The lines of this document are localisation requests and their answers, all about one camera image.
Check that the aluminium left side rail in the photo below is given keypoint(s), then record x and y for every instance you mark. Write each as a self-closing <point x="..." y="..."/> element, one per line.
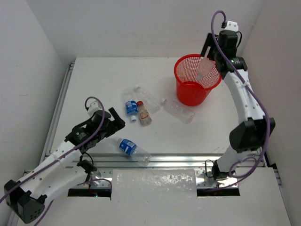
<point x="49" y="143"/>

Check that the aluminium front rail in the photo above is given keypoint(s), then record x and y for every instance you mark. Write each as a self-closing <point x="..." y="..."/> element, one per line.
<point x="96" y="170"/>

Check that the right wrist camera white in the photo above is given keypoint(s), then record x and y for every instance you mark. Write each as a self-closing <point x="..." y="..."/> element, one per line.
<point x="230" y="26"/>

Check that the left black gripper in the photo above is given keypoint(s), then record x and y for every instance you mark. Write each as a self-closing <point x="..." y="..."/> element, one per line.
<point x="115" y="121"/>

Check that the blue label bottle front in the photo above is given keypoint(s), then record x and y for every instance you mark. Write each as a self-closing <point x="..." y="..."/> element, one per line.
<point x="135" y="152"/>

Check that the red mesh plastic bin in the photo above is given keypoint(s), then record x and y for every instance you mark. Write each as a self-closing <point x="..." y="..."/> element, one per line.
<point x="191" y="87"/>

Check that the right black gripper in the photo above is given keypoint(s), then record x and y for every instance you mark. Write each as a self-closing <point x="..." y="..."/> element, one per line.
<point x="210" y="39"/>

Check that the blue label bottle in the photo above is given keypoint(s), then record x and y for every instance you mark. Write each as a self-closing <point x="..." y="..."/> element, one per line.
<point x="130" y="104"/>
<point x="135" y="152"/>

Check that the red cap small bottle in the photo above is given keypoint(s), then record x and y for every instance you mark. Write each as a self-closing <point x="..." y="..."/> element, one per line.
<point x="144" y="116"/>

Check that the clear bottle white cap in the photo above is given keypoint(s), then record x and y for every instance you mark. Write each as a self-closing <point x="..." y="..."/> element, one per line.
<point x="152" y="104"/>
<point x="176" y="109"/>

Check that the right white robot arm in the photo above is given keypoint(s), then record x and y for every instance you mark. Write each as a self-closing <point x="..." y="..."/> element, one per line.
<point x="251" y="132"/>

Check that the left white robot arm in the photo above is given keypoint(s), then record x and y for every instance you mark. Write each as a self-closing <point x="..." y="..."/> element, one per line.
<point x="28" y="204"/>

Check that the clear bottle white cap middle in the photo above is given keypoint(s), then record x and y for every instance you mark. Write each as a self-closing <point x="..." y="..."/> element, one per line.
<point x="152" y="104"/>

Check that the blue label bottle back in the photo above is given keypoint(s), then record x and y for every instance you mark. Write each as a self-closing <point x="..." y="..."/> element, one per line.
<point x="130" y="104"/>

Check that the clear bottle white cap right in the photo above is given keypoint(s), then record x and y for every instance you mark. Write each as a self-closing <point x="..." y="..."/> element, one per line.
<point x="176" y="109"/>

